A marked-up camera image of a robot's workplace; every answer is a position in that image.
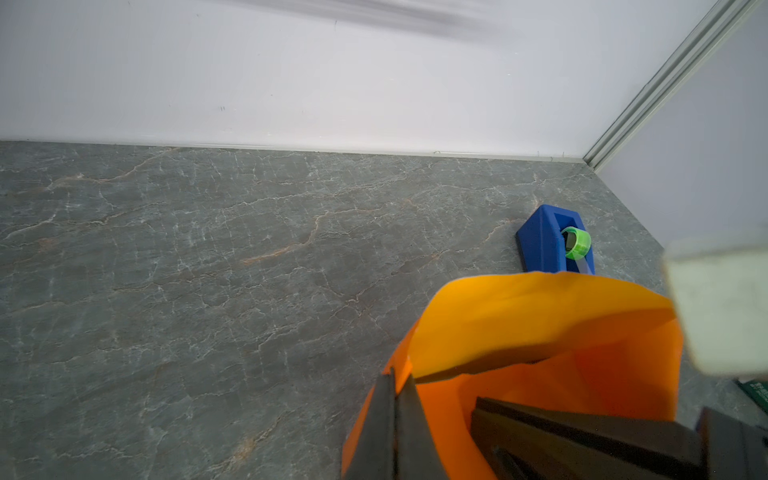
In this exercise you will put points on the colourful tissue box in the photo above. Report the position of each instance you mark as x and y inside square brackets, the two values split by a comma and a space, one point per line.
[756, 390]

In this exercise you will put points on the blue tape dispenser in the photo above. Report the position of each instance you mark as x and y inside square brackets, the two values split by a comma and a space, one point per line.
[554, 240]

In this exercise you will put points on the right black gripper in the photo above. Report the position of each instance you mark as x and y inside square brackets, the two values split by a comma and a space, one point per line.
[524, 442]

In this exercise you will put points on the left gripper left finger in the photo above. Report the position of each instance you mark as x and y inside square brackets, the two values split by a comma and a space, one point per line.
[373, 456]

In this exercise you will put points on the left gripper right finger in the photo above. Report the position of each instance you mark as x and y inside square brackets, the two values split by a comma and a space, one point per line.
[416, 454]

